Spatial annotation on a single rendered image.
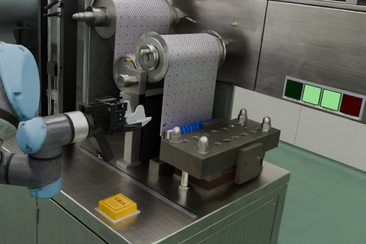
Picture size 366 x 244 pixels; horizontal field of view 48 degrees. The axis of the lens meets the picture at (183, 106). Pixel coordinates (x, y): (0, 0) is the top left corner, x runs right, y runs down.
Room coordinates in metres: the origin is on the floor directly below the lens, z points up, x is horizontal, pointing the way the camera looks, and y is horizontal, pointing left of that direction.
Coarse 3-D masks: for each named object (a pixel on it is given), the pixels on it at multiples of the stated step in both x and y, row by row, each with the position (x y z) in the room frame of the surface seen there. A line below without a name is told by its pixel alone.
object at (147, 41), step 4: (212, 36) 1.38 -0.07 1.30; (144, 40) 1.22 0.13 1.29; (148, 40) 1.21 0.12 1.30; (152, 40) 1.19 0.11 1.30; (156, 40) 1.18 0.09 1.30; (216, 40) 1.36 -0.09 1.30; (144, 44) 1.22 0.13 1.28; (152, 44) 1.19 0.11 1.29; (156, 44) 1.18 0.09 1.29; (160, 44) 1.17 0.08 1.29; (160, 48) 1.17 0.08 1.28; (220, 48) 1.35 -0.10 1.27; (160, 52) 1.17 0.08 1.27; (220, 52) 1.35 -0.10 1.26; (160, 56) 1.17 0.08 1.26; (220, 56) 1.35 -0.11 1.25; (160, 60) 1.17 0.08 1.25; (160, 64) 1.17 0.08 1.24; (156, 68) 1.18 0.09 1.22; (160, 68) 1.17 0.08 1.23; (148, 72) 1.20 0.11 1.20; (152, 72) 1.19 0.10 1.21; (156, 72) 1.18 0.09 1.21; (160, 72) 1.17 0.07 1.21; (152, 76) 1.19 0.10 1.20
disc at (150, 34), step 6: (144, 36) 1.22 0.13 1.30; (150, 36) 1.20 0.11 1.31; (156, 36) 1.19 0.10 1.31; (138, 42) 1.24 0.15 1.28; (162, 42) 1.17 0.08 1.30; (138, 48) 1.24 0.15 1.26; (168, 54) 1.15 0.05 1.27; (168, 60) 1.15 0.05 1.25; (138, 66) 1.23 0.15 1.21; (168, 66) 1.15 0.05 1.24; (162, 72) 1.16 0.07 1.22; (150, 78) 1.20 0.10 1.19; (156, 78) 1.18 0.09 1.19; (162, 78) 1.17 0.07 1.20
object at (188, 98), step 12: (204, 72) 1.29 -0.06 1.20; (216, 72) 1.33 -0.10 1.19; (168, 84) 1.17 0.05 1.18; (180, 84) 1.21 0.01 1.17; (192, 84) 1.25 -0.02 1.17; (204, 84) 1.29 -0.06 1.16; (168, 96) 1.17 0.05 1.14; (180, 96) 1.21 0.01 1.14; (192, 96) 1.25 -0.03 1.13; (204, 96) 1.30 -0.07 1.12; (168, 108) 1.18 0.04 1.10; (180, 108) 1.22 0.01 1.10; (192, 108) 1.26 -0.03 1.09; (204, 108) 1.30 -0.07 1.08; (168, 120) 1.18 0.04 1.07; (180, 120) 1.22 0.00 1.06; (192, 120) 1.26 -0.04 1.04
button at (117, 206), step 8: (104, 200) 0.92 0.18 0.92; (112, 200) 0.93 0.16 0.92; (120, 200) 0.93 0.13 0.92; (128, 200) 0.94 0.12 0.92; (104, 208) 0.90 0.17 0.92; (112, 208) 0.89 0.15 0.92; (120, 208) 0.90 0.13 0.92; (128, 208) 0.90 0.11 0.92; (136, 208) 0.92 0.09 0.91; (112, 216) 0.88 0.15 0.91; (120, 216) 0.89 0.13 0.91
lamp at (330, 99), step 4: (324, 92) 1.17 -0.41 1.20; (328, 92) 1.17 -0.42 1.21; (332, 92) 1.16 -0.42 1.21; (324, 96) 1.17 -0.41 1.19; (328, 96) 1.16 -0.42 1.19; (332, 96) 1.16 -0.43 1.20; (336, 96) 1.15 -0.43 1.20; (324, 100) 1.17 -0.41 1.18; (328, 100) 1.16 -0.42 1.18; (332, 100) 1.16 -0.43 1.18; (336, 100) 1.15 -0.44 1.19; (324, 104) 1.17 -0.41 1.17; (328, 104) 1.16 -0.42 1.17; (332, 104) 1.15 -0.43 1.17; (336, 104) 1.15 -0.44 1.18; (332, 108) 1.15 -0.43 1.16; (336, 108) 1.15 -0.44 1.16
